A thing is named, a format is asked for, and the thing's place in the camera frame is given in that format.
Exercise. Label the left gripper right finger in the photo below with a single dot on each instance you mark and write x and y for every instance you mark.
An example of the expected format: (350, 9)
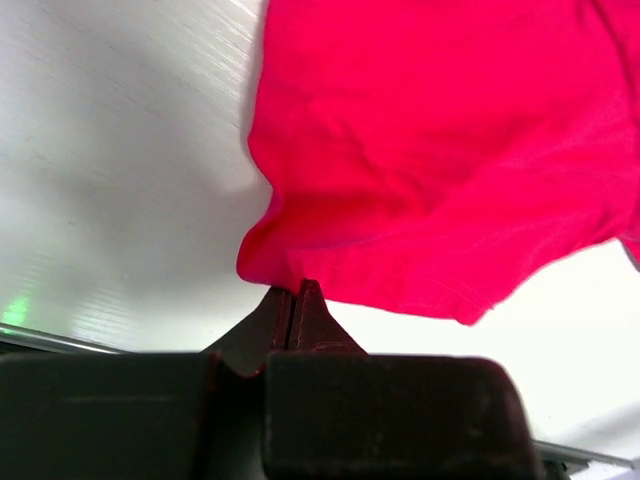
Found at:
(332, 411)

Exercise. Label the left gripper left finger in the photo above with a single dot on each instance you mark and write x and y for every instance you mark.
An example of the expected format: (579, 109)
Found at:
(72, 415)

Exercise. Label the red t-shirt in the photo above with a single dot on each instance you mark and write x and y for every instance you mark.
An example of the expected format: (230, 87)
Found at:
(427, 157)

